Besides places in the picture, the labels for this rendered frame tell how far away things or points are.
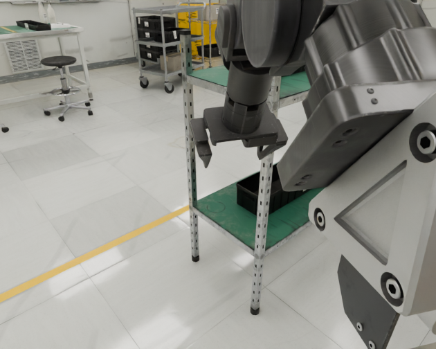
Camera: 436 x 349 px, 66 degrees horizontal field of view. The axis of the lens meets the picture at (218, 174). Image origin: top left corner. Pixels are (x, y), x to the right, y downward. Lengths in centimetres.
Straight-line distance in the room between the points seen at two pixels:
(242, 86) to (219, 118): 9
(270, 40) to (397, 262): 15
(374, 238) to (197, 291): 148
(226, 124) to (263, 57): 24
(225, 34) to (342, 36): 20
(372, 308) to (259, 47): 31
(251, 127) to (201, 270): 132
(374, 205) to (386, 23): 9
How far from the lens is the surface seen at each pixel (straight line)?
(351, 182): 20
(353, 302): 47
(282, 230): 144
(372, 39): 19
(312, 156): 17
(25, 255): 208
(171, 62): 462
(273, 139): 51
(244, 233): 141
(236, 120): 47
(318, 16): 22
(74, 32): 422
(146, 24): 559
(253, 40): 27
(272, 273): 175
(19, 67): 569
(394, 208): 18
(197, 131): 51
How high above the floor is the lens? 126
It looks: 30 degrees down
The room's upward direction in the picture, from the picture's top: straight up
